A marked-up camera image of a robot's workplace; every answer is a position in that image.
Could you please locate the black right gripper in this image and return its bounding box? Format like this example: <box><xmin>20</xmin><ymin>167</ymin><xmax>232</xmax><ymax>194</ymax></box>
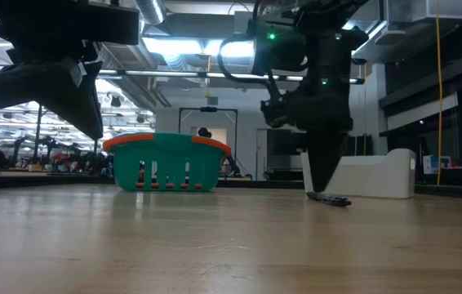
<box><xmin>287</xmin><ymin>87</ymin><xmax>354</xmax><ymax>194</ymax></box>

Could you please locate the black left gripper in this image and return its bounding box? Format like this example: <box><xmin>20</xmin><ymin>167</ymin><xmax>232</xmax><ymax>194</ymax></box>
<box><xmin>0</xmin><ymin>38</ymin><xmax>105</xmax><ymax>141</ymax></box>

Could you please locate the black pen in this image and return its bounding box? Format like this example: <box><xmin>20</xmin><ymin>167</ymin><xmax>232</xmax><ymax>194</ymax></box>
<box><xmin>305</xmin><ymin>190</ymin><xmax>353</xmax><ymax>208</ymax></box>

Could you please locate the white plastic bin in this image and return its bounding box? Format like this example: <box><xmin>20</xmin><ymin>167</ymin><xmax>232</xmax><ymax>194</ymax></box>
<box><xmin>300</xmin><ymin>147</ymin><xmax>418</xmax><ymax>200</ymax></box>

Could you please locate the teal basket orange rim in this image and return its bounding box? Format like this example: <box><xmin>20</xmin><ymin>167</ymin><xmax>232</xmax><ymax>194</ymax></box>
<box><xmin>102</xmin><ymin>131</ymin><xmax>233</xmax><ymax>193</ymax></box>

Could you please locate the long ceiling light bar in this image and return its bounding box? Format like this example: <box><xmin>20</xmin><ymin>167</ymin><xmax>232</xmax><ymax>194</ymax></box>
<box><xmin>96</xmin><ymin>64</ymin><xmax>365</xmax><ymax>85</ymax></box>

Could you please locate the white box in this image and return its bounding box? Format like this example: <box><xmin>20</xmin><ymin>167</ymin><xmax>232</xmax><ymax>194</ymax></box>
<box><xmin>421</xmin><ymin>154</ymin><xmax>453</xmax><ymax>176</ymax></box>

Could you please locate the bright ceiling light panel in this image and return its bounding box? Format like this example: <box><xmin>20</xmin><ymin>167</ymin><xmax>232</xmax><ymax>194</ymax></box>
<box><xmin>143</xmin><ymin>37</ymin><xmax>256</xmax><ymax>59</ymax></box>

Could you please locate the white ceiling unit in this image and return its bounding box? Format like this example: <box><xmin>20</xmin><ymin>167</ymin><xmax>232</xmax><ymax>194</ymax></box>
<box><xmin>385</xmin><ymin>0</ymin><xmax>462</xmax><ymax>22</ymax></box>

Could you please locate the large black station frame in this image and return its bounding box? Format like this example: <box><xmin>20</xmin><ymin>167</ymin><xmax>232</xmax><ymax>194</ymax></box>
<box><xmin>34</xmin><ymin>100</ymin><xmax>102</xmax><ymax>161</ymax></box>

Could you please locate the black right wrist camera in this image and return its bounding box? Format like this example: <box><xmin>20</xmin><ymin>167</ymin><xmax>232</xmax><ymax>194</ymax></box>
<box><xmin>260</xmin><ymin>92</ymin><xmax>293</xmax><ymax>128</ymax></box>

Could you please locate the silver ceiling duct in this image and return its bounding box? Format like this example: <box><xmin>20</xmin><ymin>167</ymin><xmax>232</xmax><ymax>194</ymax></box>
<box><xmin>132</xmin><ymin>0</ymin><xmax>167</xmax><ymax>26</ymax></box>

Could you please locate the small black station frame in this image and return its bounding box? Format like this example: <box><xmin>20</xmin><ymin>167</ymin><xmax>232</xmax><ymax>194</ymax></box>
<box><xmin>178</xmin><ymin>106</ymin><xmax>239</xmax><ymax>128</ymax></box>

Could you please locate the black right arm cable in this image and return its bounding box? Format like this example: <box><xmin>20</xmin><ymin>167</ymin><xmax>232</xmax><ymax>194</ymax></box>
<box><xmin>216</xmin><ymin>34</ymin><xmax>281</xmax><ymax>103</ymax></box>

